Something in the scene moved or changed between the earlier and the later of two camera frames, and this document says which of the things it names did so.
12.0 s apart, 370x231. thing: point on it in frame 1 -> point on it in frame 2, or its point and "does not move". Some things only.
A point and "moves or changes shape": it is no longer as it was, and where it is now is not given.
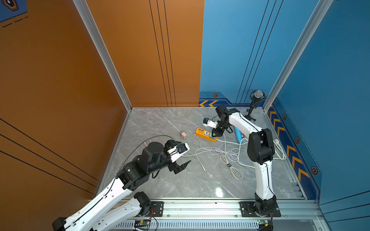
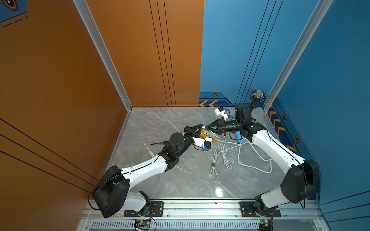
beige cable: x=236 y=172 -> x=214 y=175
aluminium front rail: x=230 y=210 does not move
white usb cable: x=232 y=153 moves or changes shape
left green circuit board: x=146 y=222 does not move
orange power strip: x=205 y=134 does not move
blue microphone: x=239 y=134 does not move
